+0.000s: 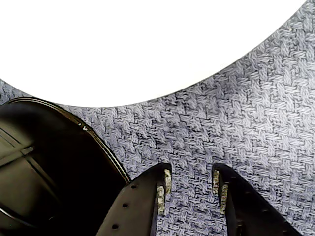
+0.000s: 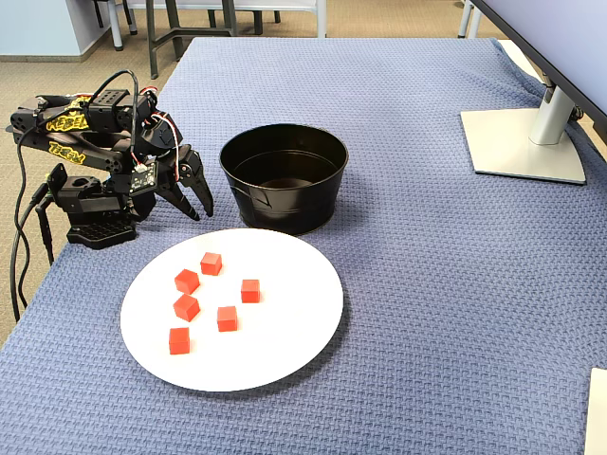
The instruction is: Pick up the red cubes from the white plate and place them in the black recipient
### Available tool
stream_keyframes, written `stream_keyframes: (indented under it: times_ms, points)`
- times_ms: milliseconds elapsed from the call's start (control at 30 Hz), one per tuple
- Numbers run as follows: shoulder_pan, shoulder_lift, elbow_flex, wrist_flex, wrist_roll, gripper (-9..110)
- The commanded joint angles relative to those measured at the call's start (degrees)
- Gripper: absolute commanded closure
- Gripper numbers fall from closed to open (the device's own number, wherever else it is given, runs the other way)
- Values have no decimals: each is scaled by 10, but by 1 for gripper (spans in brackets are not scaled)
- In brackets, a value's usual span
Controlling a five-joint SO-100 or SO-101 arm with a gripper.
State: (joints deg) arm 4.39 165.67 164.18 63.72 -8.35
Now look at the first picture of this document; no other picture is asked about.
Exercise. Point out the blue woven cloth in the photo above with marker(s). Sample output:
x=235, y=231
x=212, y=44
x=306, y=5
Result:
x=221, y=123

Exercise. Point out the black metal bucket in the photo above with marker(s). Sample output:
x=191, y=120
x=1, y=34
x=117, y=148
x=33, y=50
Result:
x=61, y=159

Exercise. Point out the white round plate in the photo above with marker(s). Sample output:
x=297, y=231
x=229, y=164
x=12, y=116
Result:
x=123, y=49

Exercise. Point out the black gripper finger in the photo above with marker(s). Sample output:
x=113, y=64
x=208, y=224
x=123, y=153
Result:
x=251, y=214
x=137, y=209

